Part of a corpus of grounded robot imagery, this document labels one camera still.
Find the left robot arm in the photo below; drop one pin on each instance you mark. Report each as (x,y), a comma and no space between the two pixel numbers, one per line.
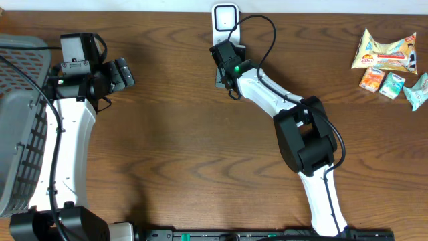
(47,116)

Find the teal tissue pack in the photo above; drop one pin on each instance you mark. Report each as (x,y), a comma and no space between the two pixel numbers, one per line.
(392,86)

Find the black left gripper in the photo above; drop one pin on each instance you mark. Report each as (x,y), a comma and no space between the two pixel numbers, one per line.
(118,82)

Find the cream snack bag blue trim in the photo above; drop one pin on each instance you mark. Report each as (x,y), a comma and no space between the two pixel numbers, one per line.
(400,55)

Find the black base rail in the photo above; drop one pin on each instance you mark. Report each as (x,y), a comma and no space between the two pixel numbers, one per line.
(271,235)

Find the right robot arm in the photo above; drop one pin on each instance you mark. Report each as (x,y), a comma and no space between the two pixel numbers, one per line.
(307,140)

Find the grey plastic mesh basket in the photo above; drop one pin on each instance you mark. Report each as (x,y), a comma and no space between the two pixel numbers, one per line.
(23,120)

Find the orange white tissue pack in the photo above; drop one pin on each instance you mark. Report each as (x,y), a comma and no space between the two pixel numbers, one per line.
(372,79)

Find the light teal crinkled packet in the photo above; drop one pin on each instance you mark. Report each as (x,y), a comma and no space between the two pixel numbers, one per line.
(417,94)

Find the white barcode scanner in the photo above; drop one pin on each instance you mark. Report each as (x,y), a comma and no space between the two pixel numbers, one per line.
(224,17)

